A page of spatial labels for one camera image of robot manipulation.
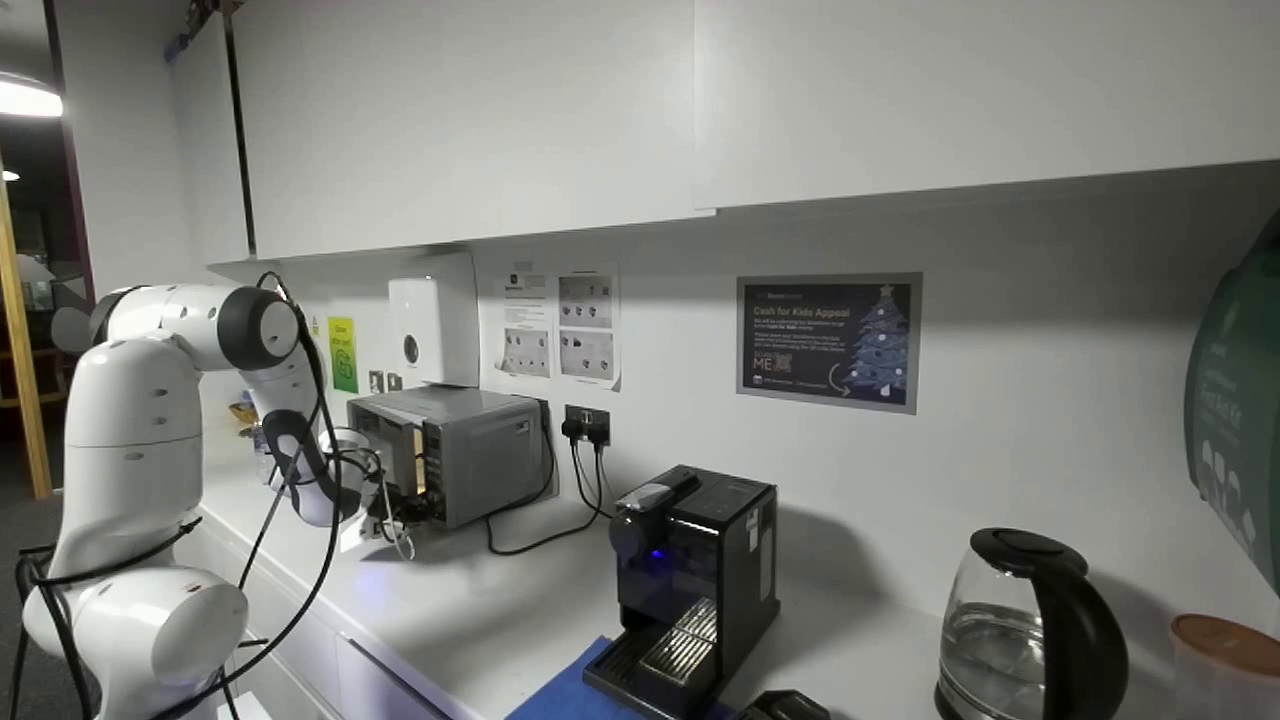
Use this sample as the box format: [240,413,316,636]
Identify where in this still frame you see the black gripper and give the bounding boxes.
[357,466,418,561]

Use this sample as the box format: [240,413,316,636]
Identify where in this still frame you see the silver microwave oven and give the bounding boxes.
[350,388,552,534]

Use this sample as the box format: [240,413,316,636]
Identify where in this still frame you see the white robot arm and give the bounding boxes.
[26,285,365,720]

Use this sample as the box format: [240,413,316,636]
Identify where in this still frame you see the white paper towel dispenser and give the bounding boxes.
[387,276,440,383]

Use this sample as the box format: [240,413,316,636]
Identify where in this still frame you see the white instruction sheets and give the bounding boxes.
[495,261,622,388]

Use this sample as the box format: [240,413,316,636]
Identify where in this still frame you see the blue cloth mat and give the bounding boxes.
[504,636,741,720]

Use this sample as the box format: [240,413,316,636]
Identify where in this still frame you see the black coffee machine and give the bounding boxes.
[590,466,781,720]

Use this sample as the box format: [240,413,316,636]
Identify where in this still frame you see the white upper cabinets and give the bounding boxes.
[170,0,1280,266]

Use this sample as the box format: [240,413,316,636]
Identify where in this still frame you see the small black tray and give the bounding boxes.
[735,690,834,720]

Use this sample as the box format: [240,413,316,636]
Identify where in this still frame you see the dark framed christmas poster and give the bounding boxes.
[735,274,923,413]

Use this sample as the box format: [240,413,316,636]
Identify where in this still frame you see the glass electric kettle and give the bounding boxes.
[931,528,1129,720]

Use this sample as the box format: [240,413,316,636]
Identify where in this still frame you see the wooden lid jar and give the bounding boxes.
[1171,611,1280,720]

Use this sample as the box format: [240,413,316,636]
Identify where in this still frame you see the black microwave power cable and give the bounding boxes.
[475,437,609,561]

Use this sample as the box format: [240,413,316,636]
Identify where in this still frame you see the yellow green wall sign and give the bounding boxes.
[329,315,360,392]

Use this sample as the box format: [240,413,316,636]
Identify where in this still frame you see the black wall socket plugs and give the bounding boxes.
[559,404,611,448]

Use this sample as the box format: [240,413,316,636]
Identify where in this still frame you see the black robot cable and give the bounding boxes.
[7,269,352,720]

